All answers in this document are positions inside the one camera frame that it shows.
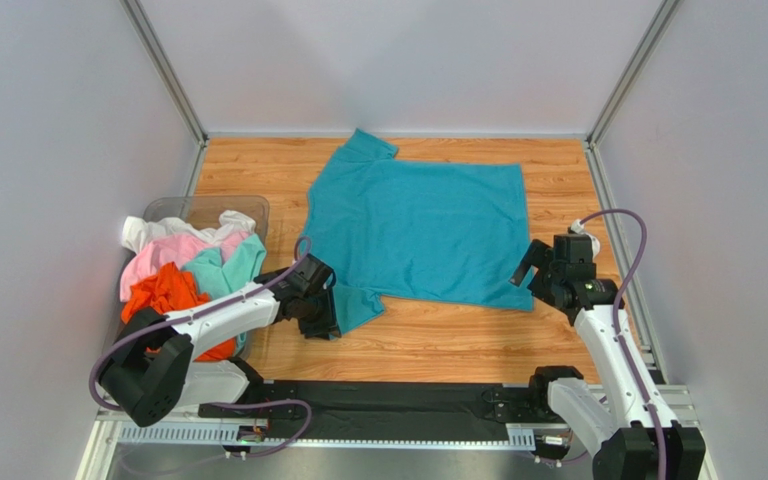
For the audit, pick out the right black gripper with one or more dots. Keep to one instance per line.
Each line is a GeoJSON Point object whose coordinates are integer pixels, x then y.
{"type": "Point", "coordinates": [537, 267]}

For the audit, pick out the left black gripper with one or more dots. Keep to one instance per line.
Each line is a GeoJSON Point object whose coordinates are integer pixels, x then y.
{"type": "Point", "coordinates": [327, 322]}

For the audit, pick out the teal t shirt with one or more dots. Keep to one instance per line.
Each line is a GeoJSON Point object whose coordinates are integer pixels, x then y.
{"type": "Point", "coordinates": [430, 231]}

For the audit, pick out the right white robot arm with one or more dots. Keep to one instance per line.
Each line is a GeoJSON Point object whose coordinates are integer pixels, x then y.
{"type": "Point", "coordinates": [617, 379]}

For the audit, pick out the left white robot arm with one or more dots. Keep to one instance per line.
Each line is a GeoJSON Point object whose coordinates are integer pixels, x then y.
{"type": "Point", "coordinates": [153, 367]}

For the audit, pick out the mint green t shirt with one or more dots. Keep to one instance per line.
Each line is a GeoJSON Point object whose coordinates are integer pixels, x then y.
{"type": "Point", "coordinates": [224, 269]}

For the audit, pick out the orange t shirt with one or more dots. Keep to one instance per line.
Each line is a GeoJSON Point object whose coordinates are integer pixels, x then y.
{"type": "Point", "coordinates": [175, 288]}

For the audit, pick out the clear plastic bin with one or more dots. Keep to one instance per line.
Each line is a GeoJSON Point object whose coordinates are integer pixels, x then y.
{"type": "Point", "coordinates": [204, 212]}

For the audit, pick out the pink t shirt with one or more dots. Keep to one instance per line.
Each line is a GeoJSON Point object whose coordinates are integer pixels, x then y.
{"type": "Point", "coordinates": [178, 249]}

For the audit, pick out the white t shirt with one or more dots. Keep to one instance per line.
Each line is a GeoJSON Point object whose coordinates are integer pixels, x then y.
{"type": "Point", "coordinates": [136, 232]}

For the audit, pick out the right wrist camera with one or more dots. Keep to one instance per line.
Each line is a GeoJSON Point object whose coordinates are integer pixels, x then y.
{"type": "Point", "coordinates": [578, 227]}

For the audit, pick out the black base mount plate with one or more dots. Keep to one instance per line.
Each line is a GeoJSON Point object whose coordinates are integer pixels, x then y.
{"type": "Point", "coordinates": [389, 410]}

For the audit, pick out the aluminium front frame rail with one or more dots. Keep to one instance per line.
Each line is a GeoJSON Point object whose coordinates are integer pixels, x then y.
{"type": "Point", "coordinates": [553, 444]}

